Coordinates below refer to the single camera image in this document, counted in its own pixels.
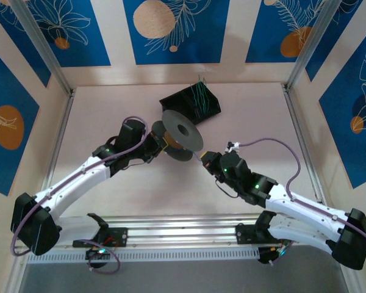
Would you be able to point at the aluminium table edge rail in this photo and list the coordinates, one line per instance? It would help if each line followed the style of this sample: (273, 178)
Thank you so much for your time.
(61, 128)
(299, 122)

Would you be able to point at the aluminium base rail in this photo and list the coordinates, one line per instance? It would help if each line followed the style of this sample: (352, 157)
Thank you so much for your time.
(183, 232)

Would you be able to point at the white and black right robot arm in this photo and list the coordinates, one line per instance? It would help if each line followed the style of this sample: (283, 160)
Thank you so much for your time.
(305, 204)

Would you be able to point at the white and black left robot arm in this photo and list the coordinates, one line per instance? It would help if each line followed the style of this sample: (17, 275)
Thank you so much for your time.
(76, 183)

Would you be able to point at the aluminium frame post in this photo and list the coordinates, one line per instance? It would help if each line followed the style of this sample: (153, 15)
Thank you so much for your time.
(311, 45)
(44, 45)

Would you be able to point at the black two-compartment bin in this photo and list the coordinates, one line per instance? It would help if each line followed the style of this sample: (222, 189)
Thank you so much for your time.
(210, 107)

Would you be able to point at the black spool with cardboard core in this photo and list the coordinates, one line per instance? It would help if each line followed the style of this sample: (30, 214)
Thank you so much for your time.
(177, 122)

